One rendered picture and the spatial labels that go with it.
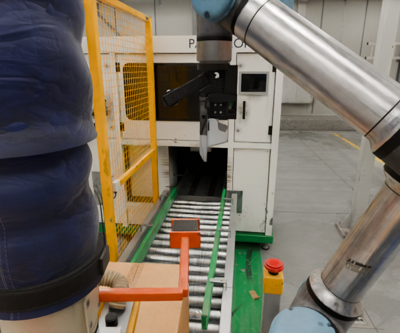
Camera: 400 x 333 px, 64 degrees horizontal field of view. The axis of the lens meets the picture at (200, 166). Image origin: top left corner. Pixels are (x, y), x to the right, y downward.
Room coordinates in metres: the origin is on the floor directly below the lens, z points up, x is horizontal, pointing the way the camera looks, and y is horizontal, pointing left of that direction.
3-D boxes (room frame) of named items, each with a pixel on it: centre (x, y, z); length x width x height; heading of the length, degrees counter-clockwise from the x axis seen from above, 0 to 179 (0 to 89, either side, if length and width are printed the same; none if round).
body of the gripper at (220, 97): (0.72, -0.04, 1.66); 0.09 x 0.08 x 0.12; 86
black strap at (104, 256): (0.51, 0.29, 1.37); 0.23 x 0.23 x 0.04
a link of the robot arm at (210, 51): (0.72, -0.03, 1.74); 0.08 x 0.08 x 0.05
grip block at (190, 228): (0.82, 0.04, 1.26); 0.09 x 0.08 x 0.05; 92
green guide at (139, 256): (2.04, 0.37, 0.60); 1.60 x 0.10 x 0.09; 173
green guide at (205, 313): (1.97, -0.16, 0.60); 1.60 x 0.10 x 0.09; 173
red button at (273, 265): (0.99, -0.27, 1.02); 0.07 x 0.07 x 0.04
